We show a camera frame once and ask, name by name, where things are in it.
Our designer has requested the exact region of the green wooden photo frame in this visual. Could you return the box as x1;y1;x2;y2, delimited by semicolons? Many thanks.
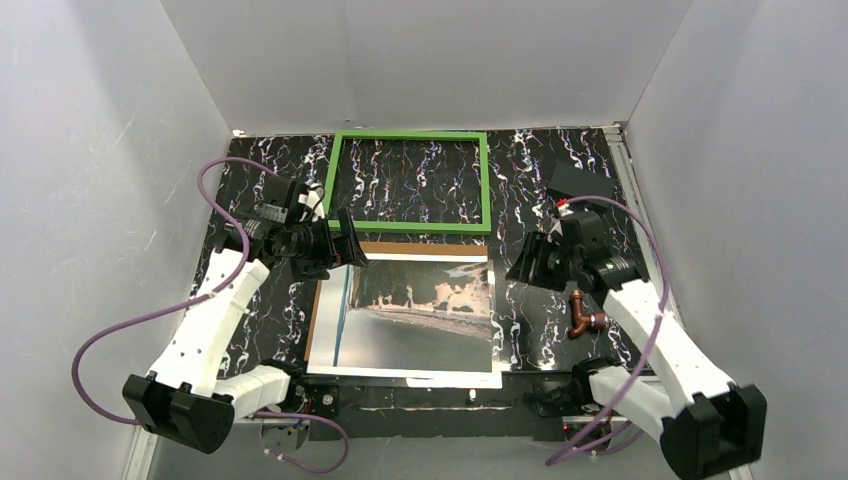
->
322;129;492;235

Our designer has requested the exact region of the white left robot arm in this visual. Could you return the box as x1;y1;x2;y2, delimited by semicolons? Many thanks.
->
122;179;368;454

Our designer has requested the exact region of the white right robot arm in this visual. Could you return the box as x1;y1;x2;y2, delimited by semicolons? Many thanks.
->
506;209;767;479

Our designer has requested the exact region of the black rectangular box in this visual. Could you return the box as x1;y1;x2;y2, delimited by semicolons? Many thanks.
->
546;161;616;200

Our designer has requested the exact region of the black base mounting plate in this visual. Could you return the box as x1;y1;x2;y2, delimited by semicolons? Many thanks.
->
270;372;601;442

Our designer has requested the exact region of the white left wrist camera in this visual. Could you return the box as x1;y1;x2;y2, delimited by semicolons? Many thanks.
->
297;185;326;223

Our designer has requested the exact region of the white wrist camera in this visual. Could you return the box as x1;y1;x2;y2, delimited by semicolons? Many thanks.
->
542;198;573;236
297;185;326;223

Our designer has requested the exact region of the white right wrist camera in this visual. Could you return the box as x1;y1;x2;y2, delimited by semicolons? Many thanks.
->
542;198;573;236

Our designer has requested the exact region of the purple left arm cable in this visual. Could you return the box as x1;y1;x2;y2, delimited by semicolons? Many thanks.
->
71;156;350;475

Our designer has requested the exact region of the aluminium rail frame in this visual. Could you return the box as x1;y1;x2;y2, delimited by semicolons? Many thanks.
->
122;124;753;480

